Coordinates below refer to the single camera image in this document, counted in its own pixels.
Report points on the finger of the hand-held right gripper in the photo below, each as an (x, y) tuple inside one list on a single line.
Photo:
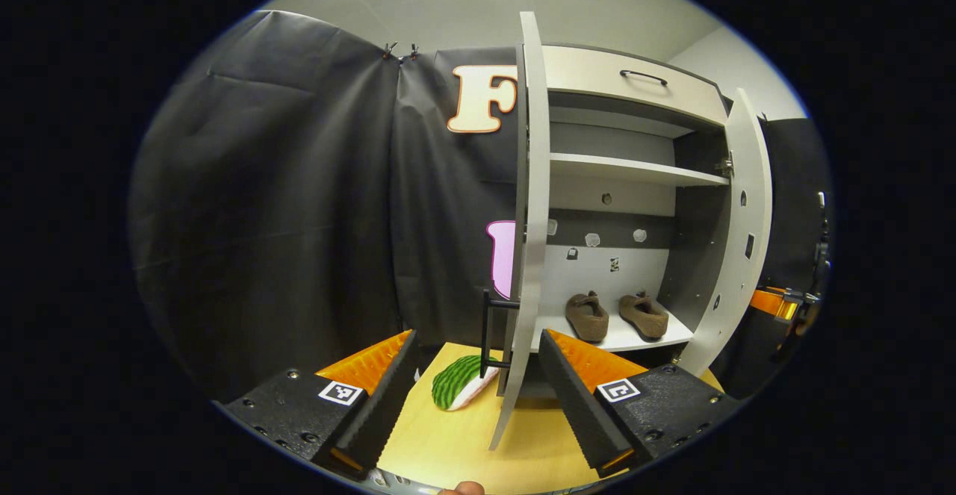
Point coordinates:
[(769, 302)]

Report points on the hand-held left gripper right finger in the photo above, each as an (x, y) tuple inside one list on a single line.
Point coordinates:
[(571, 398)]

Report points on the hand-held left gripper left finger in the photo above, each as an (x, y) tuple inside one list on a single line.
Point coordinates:
[(385, 398)]

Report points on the brown felt shoe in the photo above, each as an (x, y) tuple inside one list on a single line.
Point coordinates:
[(588, 319), (646, 317)]

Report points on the white door with camera sticker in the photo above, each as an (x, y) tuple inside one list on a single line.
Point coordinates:
[(536, 181)]

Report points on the white shoe cabinet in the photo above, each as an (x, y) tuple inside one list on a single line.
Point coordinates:
[(597, 137)]

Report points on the watermelon slice toy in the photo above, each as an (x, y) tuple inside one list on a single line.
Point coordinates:
[(455, 383)]

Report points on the black backdrop cloth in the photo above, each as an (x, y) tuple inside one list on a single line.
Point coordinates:
[(299, 181)]

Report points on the small black cloth clip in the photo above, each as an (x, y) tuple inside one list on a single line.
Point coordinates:
[(413, 51), (388, 50)]

